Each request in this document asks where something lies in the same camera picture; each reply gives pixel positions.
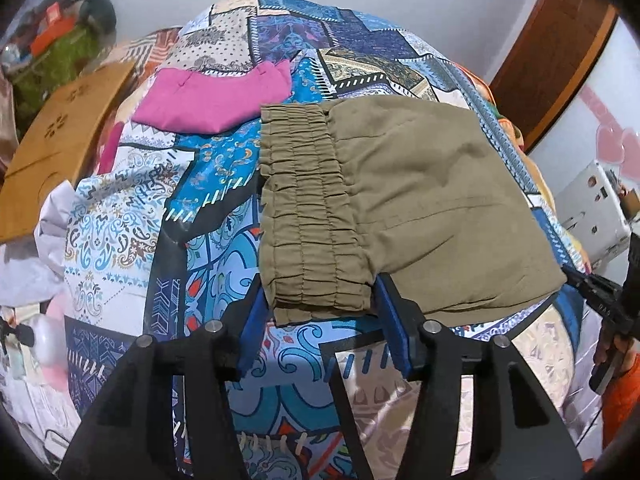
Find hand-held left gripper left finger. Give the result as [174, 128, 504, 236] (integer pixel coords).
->
[57, 276, 274, 480]

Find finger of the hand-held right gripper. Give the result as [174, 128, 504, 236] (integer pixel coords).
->
[562, 264, 627, 332]

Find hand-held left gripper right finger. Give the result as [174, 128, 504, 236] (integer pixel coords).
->
[374, 273, 586, 480]

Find olive green pants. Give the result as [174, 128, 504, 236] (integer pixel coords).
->
[259, 95, 568, 328]

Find person's right forearm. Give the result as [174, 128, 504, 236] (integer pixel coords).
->
[601, 362, 640, 463]

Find person's right hand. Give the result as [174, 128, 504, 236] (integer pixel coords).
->
[594, 331, 640, 377]

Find white sewing machine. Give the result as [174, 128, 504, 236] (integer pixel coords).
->
[554, 159, 634, 274]

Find patchwork printed blanket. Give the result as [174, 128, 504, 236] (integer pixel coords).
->
[64, 0, 596, 480]

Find pink folded garment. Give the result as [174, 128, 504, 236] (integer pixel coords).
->
[132, 60, 293, 136]

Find white crumpled cloth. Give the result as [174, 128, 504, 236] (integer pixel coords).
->
[0, 179, 78, 313]

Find wooden door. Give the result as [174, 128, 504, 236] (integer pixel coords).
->
[489, 0, 622, 153]

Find wooden folding board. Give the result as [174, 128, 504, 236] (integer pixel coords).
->
[0, 60, 139, 244]

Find striped orange cloth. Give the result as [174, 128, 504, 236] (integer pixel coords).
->
[109, 27, 182, 77]

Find green cloth bundle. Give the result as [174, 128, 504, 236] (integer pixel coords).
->
[9, 24, 103, 128]

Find grey plush item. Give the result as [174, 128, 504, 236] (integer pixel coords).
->
[49, 0, 119, 37]

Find orange box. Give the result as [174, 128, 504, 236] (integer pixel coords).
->
[29, 2, 77, 57]

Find pink heart wall sticker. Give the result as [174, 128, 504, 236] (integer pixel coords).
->
[580, 84, 640, 177]

